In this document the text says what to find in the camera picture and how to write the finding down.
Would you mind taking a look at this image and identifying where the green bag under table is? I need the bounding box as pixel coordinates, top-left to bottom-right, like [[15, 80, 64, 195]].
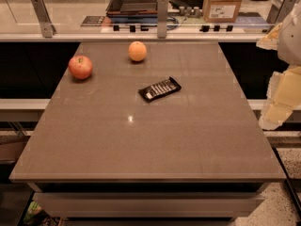
[[23, 202, 41, 223]]

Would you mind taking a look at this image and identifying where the cardboard box with label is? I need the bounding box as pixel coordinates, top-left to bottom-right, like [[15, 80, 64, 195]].
[[202, 0, 242, 23]]

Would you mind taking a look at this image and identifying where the orange fruit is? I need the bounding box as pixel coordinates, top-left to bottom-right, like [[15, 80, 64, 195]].
[[128, 41, 147, 62]]

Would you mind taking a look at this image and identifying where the grey open tray bin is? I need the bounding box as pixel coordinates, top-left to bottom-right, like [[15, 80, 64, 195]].
[[105, 0, 157, 17]]

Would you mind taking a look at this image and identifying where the left metal glass bracket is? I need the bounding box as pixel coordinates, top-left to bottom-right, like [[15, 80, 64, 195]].
[[30, 0, 56, 38]]

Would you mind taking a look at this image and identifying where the black snack bar wrapper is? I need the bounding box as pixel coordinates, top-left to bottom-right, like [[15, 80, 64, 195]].
[[138, 77, 182, 103]]

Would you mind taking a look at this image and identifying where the metal glass bracket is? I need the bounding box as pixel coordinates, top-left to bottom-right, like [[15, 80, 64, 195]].
[[30, 0, 56, 38], [266, 0, 298, 29], [157, 0, 168, 39]]

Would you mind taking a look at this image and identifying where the middle metal glass bracket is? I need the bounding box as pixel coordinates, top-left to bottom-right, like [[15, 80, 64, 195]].
[[157, 0, 168, 39]]

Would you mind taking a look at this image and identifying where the grey table drawer front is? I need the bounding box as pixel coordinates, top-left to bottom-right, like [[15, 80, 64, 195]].
[[34, 193, 264, 218]]

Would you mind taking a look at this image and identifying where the red apple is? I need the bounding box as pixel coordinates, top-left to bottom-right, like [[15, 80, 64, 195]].
[[68, 56, 93, 80]]

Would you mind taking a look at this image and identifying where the right metal glass bracket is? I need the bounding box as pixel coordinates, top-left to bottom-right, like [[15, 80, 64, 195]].
[[266, 0, 298, 29]]

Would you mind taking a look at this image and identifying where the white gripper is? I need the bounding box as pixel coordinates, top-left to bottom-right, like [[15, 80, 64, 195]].
[[256, 2, 301, 130]]

